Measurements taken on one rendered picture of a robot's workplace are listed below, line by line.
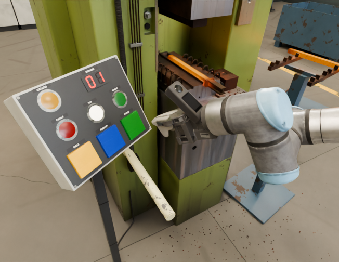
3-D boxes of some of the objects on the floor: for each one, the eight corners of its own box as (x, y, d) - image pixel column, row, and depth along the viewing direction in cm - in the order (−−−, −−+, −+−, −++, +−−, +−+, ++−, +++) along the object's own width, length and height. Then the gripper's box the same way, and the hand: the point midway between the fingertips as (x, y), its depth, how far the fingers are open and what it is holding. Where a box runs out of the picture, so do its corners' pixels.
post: (121, 263, 140) (88, 107, 74) (115, 267, 138) (75, 110, 72) (119, 257, 143) (85, 101, 77) (113, 261, 141) (72, 104, 75)
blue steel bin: (357, 58, 423) (380, 14, 379) (333, 67, 386) (355, 19, 342) (296, 39, 501) (309, 0, 457) (271, 45, 464) (283, 4, 420)
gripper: (212, 144, 57) (152, 147, 72) (227, 126, 63) (169, 132, 78) (199, 113, 55) (140, 122, 69) (216, 96, 61) (158, 108, 75)
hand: (154, 119), depth 72 cm, fingers closed
